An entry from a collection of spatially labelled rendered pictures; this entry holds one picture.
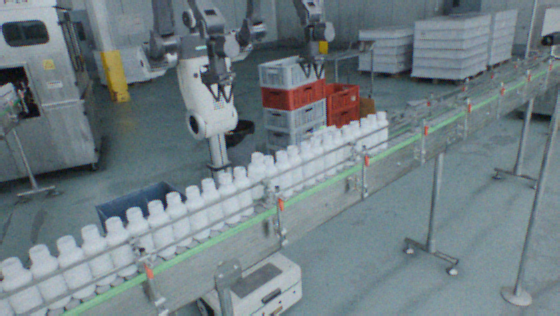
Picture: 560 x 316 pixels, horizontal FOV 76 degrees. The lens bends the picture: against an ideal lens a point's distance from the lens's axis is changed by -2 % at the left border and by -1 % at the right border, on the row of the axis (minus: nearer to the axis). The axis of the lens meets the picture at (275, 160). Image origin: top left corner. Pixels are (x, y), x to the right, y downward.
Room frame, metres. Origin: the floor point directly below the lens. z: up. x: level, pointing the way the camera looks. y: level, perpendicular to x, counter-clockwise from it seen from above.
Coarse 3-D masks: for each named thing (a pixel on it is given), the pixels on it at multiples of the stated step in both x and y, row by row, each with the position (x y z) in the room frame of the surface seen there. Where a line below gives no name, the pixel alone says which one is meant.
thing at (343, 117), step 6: (348, 108) 4.27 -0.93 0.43; (354, 108) 4.37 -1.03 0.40; (330, 114) 4.04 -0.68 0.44; (336, 114) 4.13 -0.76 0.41; (342, 114) 4.60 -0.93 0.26; (348, 114) 4.29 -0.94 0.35; (354, 114) 4.36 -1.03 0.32; (330, 120) 4.05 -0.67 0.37; (336, 120) 4.13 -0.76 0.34; (342, 120) 4.21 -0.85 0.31; (348, 120) 4.29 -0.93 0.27; (354, 120) 4.36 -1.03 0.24; (336, 126) 4.13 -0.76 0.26
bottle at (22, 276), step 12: (0, 264) 0.68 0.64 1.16; (12, 264) 0.68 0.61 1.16; (12, 276) 0.67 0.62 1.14; (24, 276) 0.68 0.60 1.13; (12, 288) 0.66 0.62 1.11; (36, 288) 0.69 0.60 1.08; (12, 300) 0.66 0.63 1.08; (24, 300) 0.66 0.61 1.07; (36, 300) 0.68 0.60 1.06; (36, 312) 0.67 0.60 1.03
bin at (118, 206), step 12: (132, 192) 1.44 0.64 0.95; (144, 192) 1.47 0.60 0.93; (156, 192) 1.50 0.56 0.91; (168, 192) 1.50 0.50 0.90; (180, 192) 1.39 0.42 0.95; (108, 204) 1.37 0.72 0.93; (120, 204) 1.40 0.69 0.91; (132, 204) 1.43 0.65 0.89; (144, 204) 1.46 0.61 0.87; (108, 216) 1.36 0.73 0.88; (120, 216) 1.39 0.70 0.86; (144, 216) 1.45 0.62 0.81
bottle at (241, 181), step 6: (240, 168) 1.11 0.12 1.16; (234, 174) 1.09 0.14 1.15; (240, 174) 1.07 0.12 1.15; (234, 180) 1.08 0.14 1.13; (240, 180) 1.07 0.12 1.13; (246, 180) 1.08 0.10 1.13; (240, 186) 1.06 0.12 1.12; (246, 186) 1.07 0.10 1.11; (246, 192) 1.06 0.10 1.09; (240, 198) 1.06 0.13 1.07; (246, 198) 1.06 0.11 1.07; (240, 204) 1.06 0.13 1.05; (246, 204) 1.06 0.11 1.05; (246, 210) 1.06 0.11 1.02; (252, 210) 1.08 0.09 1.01
